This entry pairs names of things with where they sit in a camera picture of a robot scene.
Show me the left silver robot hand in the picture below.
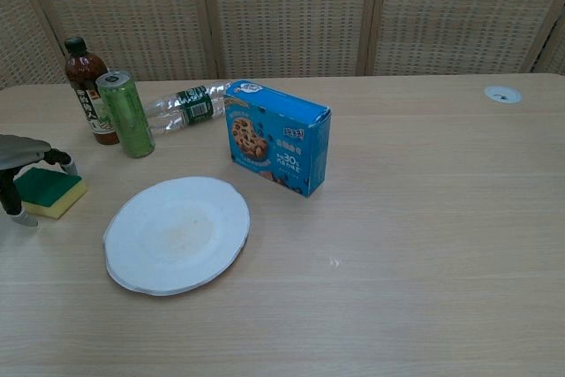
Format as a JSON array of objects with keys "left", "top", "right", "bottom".
[{"left": 0, "top": 133, "right": 79, "bottom": 229}]

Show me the green yellow sponge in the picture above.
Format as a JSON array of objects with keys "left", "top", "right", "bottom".
[{"left": 14, "top": 167, "right": 88, "bottom": 222}]

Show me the white round plate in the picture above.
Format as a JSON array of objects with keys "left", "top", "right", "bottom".
[{"left": 102, "top": 177, "right": 252, "bottom": 297}]

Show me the dark tea bottle green cap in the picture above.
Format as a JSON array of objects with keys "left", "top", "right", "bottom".
[{"left": 64, "top": 36, "right": 121, "bottom": 147}]

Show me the green drink can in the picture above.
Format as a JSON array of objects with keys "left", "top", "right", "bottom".
[{"left": 95, "top": 70, "right": 156, "bottom": 160}]

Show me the woven bamboo screen panel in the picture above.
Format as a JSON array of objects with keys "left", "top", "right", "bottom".
[
  {"left": 0, "top": 0, "right": 67, "bottom": 91},
  {"left": 524, "top": 10, "right": 565, "bottom": 74},
  {"left": 198, "top": 0, "right": 383, "bottom": 80},
  {"left": 364, "top": 0, "right": 565, "bottom": 77},
  {"left": 12, "top": 0, "right": 220, "bottom": 85}
]

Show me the clear plastic water bottle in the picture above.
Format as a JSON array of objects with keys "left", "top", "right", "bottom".
[{"left": 141, "top": 79, "right": 234, "bottom": 140}]

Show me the blue cookie box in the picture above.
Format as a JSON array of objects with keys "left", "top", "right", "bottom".
[{"left": 223, "top": 79, "right": 332, "bottom": 199}]

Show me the white table cable grommet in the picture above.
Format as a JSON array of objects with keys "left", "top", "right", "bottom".
[{"left": 484, "top": 84, "right": 524, "bottom": 105}]

